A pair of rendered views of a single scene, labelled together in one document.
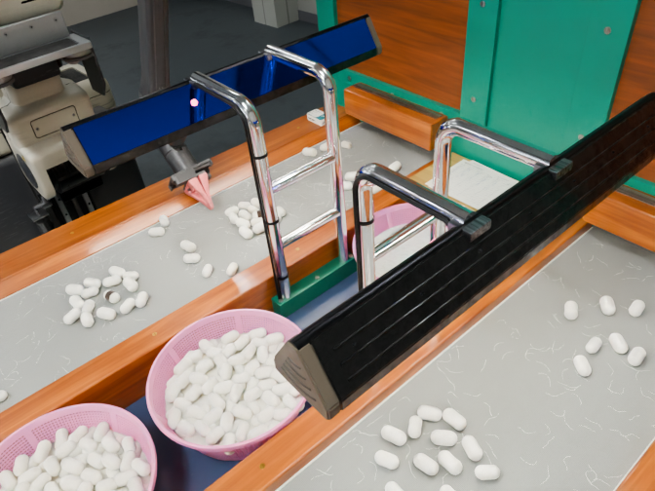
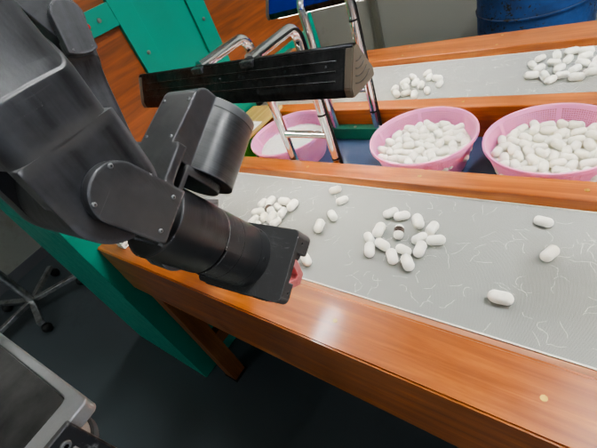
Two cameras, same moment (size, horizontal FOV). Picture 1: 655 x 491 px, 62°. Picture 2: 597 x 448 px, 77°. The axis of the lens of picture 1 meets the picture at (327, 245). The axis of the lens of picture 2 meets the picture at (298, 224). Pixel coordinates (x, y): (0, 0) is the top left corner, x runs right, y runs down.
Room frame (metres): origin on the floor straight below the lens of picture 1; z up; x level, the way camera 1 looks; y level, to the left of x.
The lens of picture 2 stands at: (0.98, 0.94, 1.30)
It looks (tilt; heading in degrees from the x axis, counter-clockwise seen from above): 38 degrees down; 266
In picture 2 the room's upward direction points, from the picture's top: 24 degrees counter-clockwise
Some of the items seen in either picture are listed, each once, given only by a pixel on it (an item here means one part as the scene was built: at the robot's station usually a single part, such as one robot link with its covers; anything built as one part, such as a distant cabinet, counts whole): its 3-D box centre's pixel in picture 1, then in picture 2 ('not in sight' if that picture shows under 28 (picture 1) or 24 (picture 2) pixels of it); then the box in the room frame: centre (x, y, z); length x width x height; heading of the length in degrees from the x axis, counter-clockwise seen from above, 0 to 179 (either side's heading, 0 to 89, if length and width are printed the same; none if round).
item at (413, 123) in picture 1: (392, 114); not in sight; (1.24, -0.20, 0.83); 0.30 x 0.06 x 0.07; 36
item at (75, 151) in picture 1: (240, 82); (228, 79); (0.93, 0.12, 1.08); 0.62 x 0.08 x 0.07; 126
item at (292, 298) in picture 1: (279, 184); (282, 132); (0.86, 0.08, 0.90); 0.20 x 0.19 x 0.45; 126
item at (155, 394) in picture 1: (236, 388); (424, 148); (0.54, 0.17, 0.72); 0.27 x 0.27 x 0.10
